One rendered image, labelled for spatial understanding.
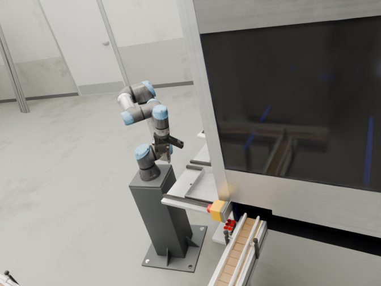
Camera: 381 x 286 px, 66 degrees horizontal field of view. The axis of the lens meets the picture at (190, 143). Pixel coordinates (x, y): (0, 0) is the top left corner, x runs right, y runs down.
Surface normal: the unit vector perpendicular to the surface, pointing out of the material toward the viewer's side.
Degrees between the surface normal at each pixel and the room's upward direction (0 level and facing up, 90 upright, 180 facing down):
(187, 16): 90
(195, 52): 90
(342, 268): 90
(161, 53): 90
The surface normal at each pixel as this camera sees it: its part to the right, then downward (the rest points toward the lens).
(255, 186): -0.46, 0.55
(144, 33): -0.27, 0.55
